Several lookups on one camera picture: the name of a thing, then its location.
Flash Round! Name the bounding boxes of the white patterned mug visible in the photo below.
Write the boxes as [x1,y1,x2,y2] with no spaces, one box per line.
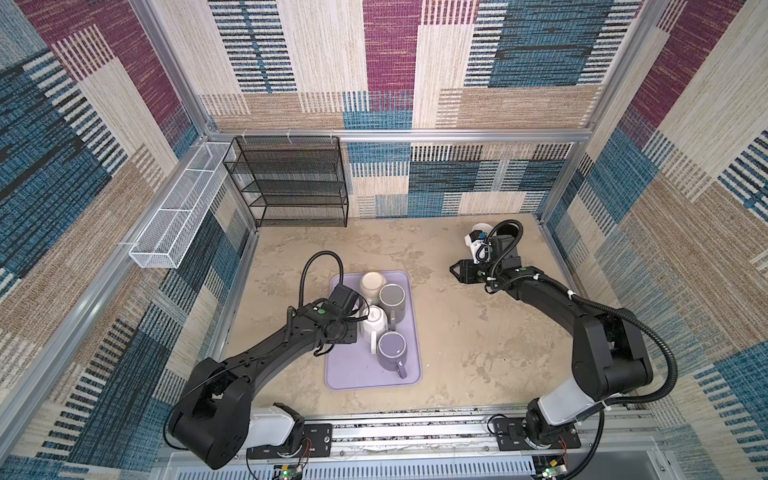
[358,305,388,355]

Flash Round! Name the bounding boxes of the light blue mug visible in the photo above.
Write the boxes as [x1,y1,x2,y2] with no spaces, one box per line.
[469,223,493,242]

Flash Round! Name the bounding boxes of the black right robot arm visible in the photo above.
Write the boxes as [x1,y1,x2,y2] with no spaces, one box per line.
[450,229,653,448]

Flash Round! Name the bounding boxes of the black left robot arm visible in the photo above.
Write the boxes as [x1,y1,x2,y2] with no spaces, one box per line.
[167,285,368,470]

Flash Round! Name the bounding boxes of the cream speckled mug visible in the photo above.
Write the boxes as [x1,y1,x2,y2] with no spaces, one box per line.
[359,271,387,306]

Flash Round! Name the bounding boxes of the grey ceramic mug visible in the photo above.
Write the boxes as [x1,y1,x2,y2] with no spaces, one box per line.
[379,283,406,330]

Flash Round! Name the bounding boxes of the purple ceramic mug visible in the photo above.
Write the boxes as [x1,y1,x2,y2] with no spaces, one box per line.
[377,331,408,379]

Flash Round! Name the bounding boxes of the lavender plastic tray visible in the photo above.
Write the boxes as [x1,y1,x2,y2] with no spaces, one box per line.
[325,270,422,391]

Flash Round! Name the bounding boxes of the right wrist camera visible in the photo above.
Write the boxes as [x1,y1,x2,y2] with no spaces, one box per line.
[465,230,489,264]

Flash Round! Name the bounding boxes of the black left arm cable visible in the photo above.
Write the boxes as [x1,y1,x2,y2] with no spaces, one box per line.
[285,250,346,337]

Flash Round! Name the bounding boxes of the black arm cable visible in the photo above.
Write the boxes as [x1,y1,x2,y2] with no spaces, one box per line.
[285,250,346,337]
[483,219,679,480]

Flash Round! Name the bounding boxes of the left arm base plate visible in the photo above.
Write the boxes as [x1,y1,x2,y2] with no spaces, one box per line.
[246,423,333,461]

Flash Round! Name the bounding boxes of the black wire mesh shelf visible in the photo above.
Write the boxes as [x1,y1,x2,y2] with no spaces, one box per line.
[223,136,349,227]

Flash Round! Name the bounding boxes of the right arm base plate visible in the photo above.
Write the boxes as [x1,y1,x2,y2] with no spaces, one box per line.
[487,416,582,452]

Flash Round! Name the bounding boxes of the white wire mesh basket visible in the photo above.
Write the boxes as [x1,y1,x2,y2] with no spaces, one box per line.
[129,142,229,269]

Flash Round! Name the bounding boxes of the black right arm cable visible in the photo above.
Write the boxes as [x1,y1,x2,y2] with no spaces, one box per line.
[483,219,679,480]

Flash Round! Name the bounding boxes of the aluminium front rail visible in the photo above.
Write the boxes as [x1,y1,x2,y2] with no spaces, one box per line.
[149,407,679,480]

